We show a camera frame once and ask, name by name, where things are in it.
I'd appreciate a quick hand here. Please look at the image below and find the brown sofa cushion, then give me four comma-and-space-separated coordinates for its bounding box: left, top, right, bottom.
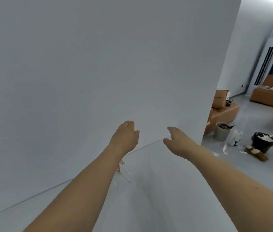
212, 90, 230, 110

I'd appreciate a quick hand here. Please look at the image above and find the brown leather sofa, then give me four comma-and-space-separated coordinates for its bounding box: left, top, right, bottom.
250, 74, 273, 109
204, 102, 240, 136

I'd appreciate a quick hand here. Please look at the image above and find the person's left hand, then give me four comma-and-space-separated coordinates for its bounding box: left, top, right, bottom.
109, 121, 140, 153

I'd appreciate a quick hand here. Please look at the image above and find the black waste bin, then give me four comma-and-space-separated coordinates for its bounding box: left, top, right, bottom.
251, 132, 273, 154

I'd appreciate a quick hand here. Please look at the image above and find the white waste bin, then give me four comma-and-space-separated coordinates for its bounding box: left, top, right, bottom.
214, 122, 235, 142

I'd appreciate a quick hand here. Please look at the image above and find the white plastic bag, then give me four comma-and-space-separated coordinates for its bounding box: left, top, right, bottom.
227, 130, 244, 147

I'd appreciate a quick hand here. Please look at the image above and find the person's left forearm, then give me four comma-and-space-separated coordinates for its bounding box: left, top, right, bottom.
23, 142, 133, 232

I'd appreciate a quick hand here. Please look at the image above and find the white standing air conditioner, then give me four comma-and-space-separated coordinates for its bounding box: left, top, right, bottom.
247, 36, 273, 96

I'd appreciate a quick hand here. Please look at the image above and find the brown plush toy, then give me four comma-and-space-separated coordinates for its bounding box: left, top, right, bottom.
244, 145, 269, 162

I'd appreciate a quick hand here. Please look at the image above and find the person's right hand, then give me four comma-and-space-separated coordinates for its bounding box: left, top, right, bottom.
163, 127, 200, 158

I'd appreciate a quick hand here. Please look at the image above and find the person's right forearm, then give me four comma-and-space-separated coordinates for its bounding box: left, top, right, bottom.
187, 144, 273, 232

